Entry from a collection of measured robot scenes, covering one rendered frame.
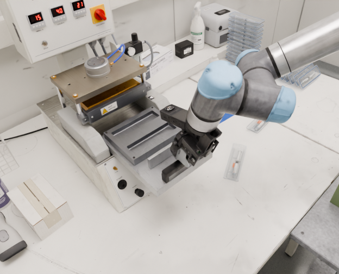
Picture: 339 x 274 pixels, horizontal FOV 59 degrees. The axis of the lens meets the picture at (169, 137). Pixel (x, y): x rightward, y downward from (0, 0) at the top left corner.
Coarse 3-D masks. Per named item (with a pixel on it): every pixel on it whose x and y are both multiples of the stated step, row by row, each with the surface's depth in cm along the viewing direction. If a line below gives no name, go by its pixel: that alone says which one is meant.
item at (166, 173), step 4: (188, 156) 84; (176, 160) 84; (172, 164) 82; (176, 164) 82; (180, 164) 83; (168, 168) 81; (172, 168) 81; (176, 168) 82; (180, 168) 83; (164, 172) 80; (168, 172) 81; (172, 172) 82; (164, 176) 81; (168, 176) 81; (164, 180) 83; (168, 180) 82
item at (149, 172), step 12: (108, 144) 95; (120, 156) 91; (156, 156) 85; (168, 156) 89; (132, 168) 87; (144, 168) 87; (156, 168) 87; (192, 168) 88; (144, 180) 85; (156, 180) 83; (156, 192) 82
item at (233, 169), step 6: (234, 144) 120; (234, 150) 118; (240, 150) 118; (234, 156) 116; (240, 156) 116; (228, 162) 114; (234, 162) 113; (240, 162) 113; (228, 168) 111; (234, 168) 111; (240, 168) 111; (228, 174) 109; (234, 174) 109
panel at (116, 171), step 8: (112, 160) 97; (104, 168) 96; (112, 168) 98; (120, 168) 99; (112, 176) 98; (120, 176) 100; (128, 176) 101; (112, 184) 98; (128, 184) 102; (136, 184) 104; (120, 192) 100; (128, 192) 102; (120, 200) 101; (128, 200) 103; (136, 200) 104
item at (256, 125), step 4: (256, 120) 130; (260, 120) 130; (248, 124) 129; (252, 124) 129; (256, 124) 128; (260, 124) 128; (264, 124) 128; (252, 128) 127; (256, 128) 127; (260, 128) 127
